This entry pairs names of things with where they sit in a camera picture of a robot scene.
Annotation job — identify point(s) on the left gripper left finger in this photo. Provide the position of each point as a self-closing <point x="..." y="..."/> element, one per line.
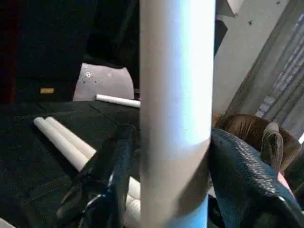
<point x="104" y="190"/>

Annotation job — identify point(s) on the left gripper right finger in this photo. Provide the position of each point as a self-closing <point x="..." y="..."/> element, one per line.
<point x="249" y="180"/>

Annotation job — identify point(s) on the white plastic table leg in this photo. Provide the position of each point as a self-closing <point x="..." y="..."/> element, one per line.
<point x="73" y="137"/>
<point x="61" y="145"/>
<point x="116" y="101"/>
<point x="175" y="83"/>

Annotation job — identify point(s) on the brown leather seat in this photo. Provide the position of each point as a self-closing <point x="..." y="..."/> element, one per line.
<point x="249" y="128"/>

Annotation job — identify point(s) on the black quilted mat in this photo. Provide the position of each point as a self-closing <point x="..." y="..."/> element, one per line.
<point x="35" y="154"/>

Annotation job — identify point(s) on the pale panel with holes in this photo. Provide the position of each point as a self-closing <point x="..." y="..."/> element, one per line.
<point x="107" y="80"/>

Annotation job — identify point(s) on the small gold label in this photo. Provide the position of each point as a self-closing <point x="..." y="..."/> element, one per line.
<point x="47" y="90"/>

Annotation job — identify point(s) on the pale striped curtain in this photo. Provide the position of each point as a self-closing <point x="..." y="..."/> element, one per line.
<point x="285" y="71"/>

